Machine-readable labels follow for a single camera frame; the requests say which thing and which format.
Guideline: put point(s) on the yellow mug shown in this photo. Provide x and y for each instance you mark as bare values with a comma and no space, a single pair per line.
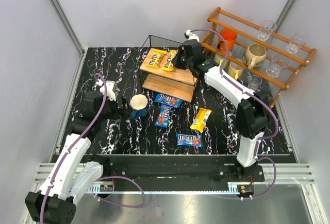
235,70

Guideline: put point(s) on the clear glass top right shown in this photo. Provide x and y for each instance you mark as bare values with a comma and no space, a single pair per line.
297,41

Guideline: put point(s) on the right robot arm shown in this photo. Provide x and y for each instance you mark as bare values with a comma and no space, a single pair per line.
253,115

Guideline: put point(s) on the beige mug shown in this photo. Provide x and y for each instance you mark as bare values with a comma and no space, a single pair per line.
254,55

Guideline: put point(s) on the clear glass middle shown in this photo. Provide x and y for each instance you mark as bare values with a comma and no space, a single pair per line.
277,65

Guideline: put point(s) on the clear glass top left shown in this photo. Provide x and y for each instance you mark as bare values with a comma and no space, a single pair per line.
266,29

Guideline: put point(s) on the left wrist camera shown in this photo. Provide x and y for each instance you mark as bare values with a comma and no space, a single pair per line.
109,87

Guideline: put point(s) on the blue M&M bag upper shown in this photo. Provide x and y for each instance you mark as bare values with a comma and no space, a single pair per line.
168,100

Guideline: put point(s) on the blue M&M bag front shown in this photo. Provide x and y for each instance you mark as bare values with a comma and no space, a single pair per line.
189,140

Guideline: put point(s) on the blue M&M bag centre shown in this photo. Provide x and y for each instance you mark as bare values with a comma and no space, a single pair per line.
164,116

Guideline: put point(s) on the two-tier wood wire shelf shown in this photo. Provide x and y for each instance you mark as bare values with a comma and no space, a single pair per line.
178,83

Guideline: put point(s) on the blue m&m bag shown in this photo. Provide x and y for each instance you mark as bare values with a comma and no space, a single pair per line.
168,100
189,140
164,116

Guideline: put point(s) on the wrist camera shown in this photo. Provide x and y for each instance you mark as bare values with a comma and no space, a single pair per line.
109,87
189,35

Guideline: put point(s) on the green mug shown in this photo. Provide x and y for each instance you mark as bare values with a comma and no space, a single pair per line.
218,59

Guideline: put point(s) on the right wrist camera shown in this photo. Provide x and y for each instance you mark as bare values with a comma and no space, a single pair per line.
189,35

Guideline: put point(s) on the wooden cup rack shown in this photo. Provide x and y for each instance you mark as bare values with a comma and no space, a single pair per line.
218,19

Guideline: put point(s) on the aluminium rail frame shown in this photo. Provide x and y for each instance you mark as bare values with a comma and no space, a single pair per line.
312,197

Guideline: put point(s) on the clear glass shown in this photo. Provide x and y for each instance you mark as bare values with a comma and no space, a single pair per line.
297,41
266,29
254,82
277,65

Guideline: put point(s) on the yellow M&M bag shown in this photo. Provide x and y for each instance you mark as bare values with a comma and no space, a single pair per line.
156,56
199,122
169,66

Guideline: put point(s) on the clear glass lower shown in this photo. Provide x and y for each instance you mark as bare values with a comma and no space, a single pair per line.
254,82

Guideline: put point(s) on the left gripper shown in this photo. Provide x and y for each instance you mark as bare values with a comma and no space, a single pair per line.
119,106

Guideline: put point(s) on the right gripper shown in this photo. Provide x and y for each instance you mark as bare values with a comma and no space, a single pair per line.
181,59

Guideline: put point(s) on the orange mug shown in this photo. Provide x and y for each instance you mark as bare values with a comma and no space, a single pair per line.
229,36

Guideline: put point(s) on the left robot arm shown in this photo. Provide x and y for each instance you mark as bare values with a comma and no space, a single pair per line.
57,198

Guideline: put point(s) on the blue ceramic mug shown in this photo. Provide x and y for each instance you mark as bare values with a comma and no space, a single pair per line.
139,105

